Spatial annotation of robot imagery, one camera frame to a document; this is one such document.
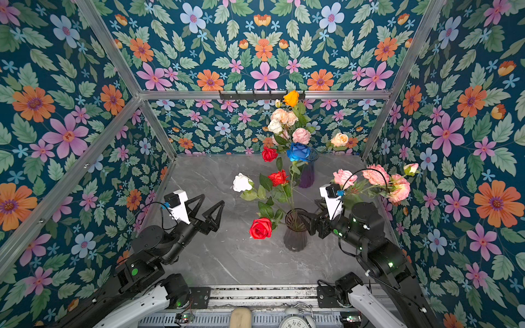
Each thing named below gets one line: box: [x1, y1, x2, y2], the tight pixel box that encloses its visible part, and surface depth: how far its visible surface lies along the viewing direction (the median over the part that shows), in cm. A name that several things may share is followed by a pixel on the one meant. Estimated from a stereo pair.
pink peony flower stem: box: [291, 127, 312, 145], surface depth 85 cm
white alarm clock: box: [278, 302, 316, 328], surface depth 68 cm
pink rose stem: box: [332, 168, 358, 207], surface depth 56 cm
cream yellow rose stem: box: [330, 132, 349, 147], surface depth 69 cm
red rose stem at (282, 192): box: [267, 169, 296, 223], surface depth 70 cm
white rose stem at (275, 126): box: [267, 118, 284, 134], surface depth 75 cm
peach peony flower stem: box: [270, 107, 299, 143], surface depth 84 cm
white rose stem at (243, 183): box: [232, 172, 288, 216], surface depth 59 cm
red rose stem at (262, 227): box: [249, 196, 286, 240], surface depth 50 cm
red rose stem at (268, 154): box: [261, 146, 279, 163], surface depth 73 cm
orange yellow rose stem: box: [283, 90, 312, 129], surface depth 84 cm
